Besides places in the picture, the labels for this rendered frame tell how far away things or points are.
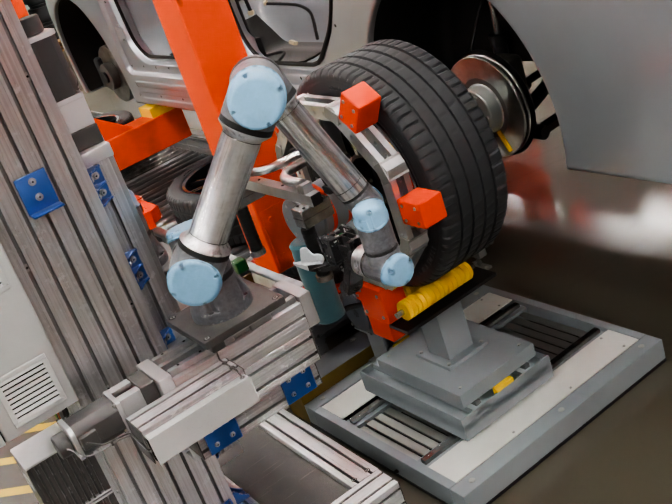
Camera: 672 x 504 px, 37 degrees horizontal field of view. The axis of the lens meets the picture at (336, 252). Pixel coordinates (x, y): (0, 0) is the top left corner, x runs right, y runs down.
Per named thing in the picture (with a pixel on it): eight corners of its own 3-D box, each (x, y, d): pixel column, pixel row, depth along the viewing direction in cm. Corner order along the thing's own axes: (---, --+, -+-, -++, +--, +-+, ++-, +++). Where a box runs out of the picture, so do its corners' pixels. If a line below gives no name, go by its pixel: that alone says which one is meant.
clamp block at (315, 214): (336, 213, 244) (329, 194, 242) (307, 230, 240) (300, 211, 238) (324, 210, 248) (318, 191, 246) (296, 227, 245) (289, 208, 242)
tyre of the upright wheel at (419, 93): (490, 56, 240) (330, 22, 289) (418, 95, 230) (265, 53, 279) (526, 279, 273) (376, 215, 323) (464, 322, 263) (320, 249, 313)
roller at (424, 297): (482, 275, 282) (477, 258, 280) (405, 327, 270) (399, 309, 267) (469, 271, 287) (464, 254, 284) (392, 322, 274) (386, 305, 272)
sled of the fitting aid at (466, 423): (555, 378, 297) (547, 351, 293) (468, 444, 282) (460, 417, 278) (447, 336, 338) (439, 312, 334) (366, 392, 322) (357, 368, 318)
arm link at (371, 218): (346, 198, 221) (361, 241, 225) (351, 217, 211) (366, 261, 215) (380, 187, 220) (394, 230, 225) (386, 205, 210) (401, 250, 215)
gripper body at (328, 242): (339, 223, 237) (368, 232, 228) (349, 254, 241) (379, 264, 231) (314, 238, 234) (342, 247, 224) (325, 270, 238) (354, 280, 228)
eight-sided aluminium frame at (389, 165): (447, 293, 259) (388, 100, 237) (428, 305, 256) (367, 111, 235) (332, 255, 303) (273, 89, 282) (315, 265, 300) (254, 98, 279)
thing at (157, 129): (193, 135, 502) (167, 71, 488) (102, 180, 480) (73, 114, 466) (178, 132, 516) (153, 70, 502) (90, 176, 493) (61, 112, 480)
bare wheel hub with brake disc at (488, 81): (545, 150, 287) (507, 46, 278) (527, 161, 283) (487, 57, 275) (477, 155, 315) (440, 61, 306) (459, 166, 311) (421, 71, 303)
